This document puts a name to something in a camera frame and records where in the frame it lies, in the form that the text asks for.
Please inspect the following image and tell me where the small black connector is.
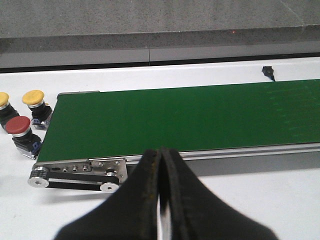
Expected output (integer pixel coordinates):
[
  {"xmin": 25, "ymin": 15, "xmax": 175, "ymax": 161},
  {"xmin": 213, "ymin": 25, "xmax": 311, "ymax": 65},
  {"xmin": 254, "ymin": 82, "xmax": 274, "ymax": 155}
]
[{"xmin": 261, "ymin": 66, "xmax": 276, "ymax": 82}]

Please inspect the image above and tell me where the aluminium conveyor side rail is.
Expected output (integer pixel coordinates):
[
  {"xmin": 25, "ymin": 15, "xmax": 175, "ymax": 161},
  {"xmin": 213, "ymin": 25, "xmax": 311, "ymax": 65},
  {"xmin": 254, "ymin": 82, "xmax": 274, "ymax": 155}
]
[{"xmin": 124, "ymin": 142, "xmax": 320, "ymax": 163}]

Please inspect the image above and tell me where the green conveyor belt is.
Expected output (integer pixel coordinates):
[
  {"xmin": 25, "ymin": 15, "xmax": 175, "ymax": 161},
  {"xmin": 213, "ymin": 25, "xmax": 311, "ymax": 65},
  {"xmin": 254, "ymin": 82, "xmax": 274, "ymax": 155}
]
[{"xmin": 38, "ymin": 79, "xmax": 320, "ymax": 162}]

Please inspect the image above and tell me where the yellow mushroom push button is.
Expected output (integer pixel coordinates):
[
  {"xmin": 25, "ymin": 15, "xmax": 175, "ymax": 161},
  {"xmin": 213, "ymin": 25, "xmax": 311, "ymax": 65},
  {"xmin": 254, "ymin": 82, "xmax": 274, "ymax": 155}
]
[
  {"xmin": 0, "ymin": 92, "xmax": 19, "ymax": 131},
  {"xmin": 22, "ymin": 89, "xmax": 53, "ymax": 130}
]

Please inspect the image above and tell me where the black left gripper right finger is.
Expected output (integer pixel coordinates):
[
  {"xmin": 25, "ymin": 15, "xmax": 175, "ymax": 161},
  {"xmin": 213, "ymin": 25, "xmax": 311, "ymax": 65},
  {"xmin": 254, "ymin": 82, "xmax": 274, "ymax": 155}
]
[{"xmin": 160, "ymin": 148, "xmax": 277, "ymax": 240}]

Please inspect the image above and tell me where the left grey stone counter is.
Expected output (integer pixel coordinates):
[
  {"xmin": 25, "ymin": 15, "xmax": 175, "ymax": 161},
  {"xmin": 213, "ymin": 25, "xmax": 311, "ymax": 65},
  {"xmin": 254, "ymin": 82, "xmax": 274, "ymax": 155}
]
[{"xmin": 0, "ymin": 0, "xmax": 320, "ymax": 72}]

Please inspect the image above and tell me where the red mushroom push button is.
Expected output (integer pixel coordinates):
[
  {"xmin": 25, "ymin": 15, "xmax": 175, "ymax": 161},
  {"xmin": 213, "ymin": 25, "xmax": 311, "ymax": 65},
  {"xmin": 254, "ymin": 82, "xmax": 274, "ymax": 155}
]
[{"xmin": 5, "ymin": 116, "xmax": 42, "ymax": 160}]

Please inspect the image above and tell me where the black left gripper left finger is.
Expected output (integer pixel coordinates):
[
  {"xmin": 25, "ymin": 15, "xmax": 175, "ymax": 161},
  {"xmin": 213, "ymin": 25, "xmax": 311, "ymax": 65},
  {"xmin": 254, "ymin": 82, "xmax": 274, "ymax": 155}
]
[{"xmin": 55, "ymin": 149, "xmax": 160, "ymax": 240}]

